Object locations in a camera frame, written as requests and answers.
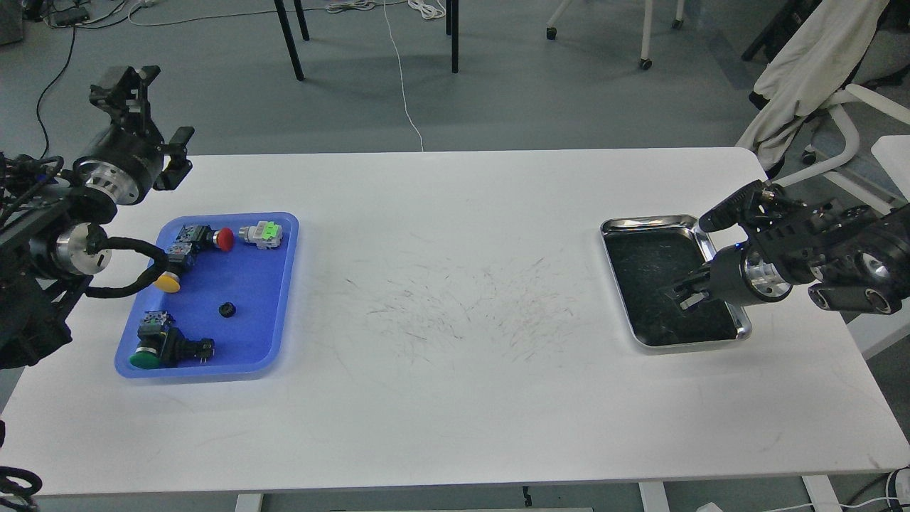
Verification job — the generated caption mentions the white floor cable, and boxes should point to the white floor cable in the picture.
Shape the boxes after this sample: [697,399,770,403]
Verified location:
[128,0,449,153]

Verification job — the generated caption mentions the black floor cable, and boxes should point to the black floor cable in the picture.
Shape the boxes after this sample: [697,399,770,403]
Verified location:
[0,0,136,247]

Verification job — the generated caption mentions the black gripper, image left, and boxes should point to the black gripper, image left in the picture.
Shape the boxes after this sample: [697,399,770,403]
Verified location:
[73,65,195,206]

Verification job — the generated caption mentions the black robot arm, image right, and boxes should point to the black robot arm, image right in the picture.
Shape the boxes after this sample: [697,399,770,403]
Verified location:
[663,181,909,315]

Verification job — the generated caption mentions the black table leg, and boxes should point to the black table leg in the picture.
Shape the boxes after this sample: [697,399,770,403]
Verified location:
[273,0,310,82]
[444,0,459,74]

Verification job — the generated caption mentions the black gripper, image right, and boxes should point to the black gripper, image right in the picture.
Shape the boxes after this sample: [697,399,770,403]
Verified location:
[658,244,793,312]

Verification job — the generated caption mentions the green push button switch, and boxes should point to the green push button switch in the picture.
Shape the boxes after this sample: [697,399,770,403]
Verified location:
[128,310,215,370]

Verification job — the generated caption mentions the yellow push button switch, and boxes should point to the yellow push button switch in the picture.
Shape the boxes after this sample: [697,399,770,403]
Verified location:
[153,242,196,294]

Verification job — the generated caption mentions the black table leg left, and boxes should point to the black table leg left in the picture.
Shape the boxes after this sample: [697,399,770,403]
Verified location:
[273,0,310,82]

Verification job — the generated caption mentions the small black gear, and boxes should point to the small black gear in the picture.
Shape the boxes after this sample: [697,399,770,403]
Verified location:
[218,302,237,318]

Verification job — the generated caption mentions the red push button switch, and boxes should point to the red push button switch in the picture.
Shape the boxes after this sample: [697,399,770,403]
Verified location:
[173,224,236,253]

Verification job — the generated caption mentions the black table leg right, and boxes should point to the black table leg right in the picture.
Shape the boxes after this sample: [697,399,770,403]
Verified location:
[444,0,459,74]

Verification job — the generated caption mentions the white rolling stand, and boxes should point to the white rolling stand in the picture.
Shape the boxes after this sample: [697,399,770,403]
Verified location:
[545,0,687,71]

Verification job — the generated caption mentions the blue plastic tray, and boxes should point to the blue plastic tray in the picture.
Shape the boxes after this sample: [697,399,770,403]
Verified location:
[114,213,299,382]

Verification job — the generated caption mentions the grey green connector block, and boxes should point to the grey green connector block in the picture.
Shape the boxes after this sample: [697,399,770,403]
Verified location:
[237,220,283,250]

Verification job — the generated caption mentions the beige cloth on chair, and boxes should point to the beige cloth on chair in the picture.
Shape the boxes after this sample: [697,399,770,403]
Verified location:
[737,1,888,178]

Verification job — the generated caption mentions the silver metal tray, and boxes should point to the silver metal tray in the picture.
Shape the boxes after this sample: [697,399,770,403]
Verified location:
[600,214,753,352]

